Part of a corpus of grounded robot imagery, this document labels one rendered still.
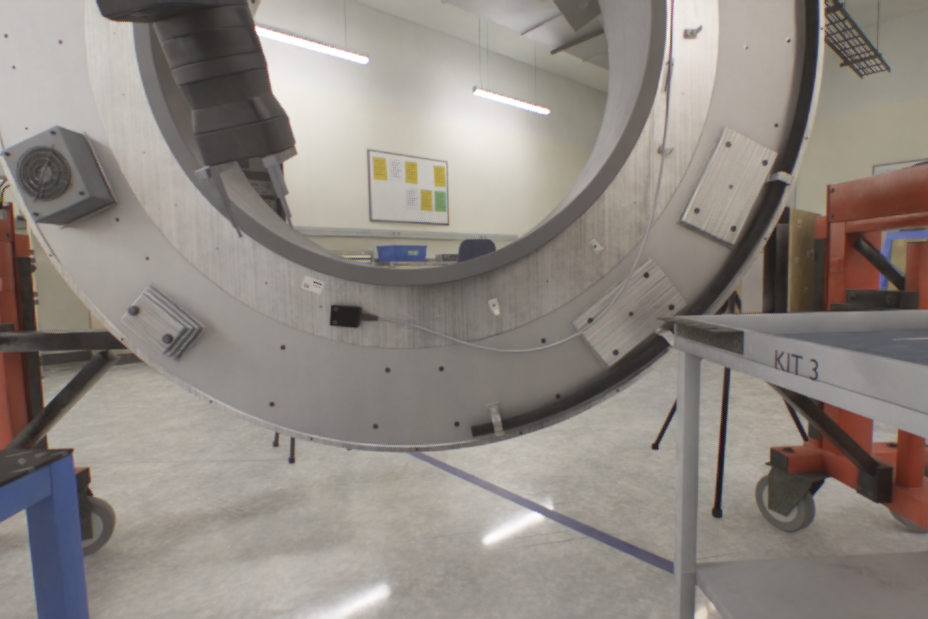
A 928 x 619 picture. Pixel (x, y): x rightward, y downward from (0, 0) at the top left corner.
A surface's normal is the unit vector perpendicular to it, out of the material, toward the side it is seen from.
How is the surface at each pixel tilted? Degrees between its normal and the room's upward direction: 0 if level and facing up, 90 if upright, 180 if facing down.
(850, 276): 90
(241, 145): 114
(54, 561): 90
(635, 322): 90
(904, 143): 90
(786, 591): 0
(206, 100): 122
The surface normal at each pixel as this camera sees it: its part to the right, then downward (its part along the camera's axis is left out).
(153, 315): 0.02, 0.07
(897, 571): -0.02, -1.00
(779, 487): -0.92, 0.05
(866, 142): -0.76, 0.07
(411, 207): 0.65, 0.04
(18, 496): 1.00, -0.03
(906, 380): -1.00, 0.03
